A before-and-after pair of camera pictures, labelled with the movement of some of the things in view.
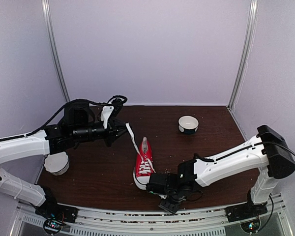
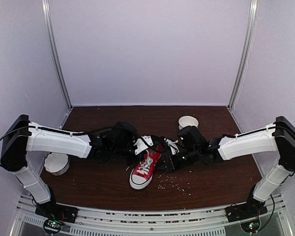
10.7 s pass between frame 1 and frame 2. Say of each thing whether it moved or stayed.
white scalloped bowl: stayed
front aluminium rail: stayed
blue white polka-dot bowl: stayed
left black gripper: moved
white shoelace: moved
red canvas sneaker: moved
